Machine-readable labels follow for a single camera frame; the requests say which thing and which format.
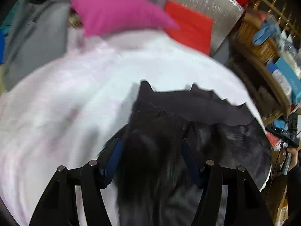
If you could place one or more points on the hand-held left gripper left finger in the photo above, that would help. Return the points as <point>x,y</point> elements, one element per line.
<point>115,157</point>

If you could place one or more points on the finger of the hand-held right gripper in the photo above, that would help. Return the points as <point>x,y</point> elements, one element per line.
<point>271,130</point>

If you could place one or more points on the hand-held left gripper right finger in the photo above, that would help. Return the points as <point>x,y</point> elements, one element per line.
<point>190,162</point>

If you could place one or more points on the black quilted jacket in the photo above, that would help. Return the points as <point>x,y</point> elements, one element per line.
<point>164,127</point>

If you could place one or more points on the person's right forearm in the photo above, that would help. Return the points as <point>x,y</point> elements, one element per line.
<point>295,176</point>

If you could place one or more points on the stack of folded clothes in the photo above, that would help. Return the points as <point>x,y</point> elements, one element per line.
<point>278,123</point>

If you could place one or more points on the person's right hand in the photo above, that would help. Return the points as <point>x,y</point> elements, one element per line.
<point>293,151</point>

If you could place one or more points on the light blue cardboard box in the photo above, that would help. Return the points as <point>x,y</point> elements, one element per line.
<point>287,70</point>

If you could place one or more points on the brown cardboard box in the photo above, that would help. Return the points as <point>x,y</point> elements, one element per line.
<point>278,200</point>

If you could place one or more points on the white fluffy blanket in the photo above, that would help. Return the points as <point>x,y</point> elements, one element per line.
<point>58,110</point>

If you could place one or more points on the light blue cloth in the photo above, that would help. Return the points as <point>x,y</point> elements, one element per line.
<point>264,34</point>

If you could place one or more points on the wicker basket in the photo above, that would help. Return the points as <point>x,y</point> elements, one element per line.
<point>249,33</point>

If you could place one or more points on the grey garment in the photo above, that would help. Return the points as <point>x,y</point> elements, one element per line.
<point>35,40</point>

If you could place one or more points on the pink pillow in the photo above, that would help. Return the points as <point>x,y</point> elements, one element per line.
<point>117,11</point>

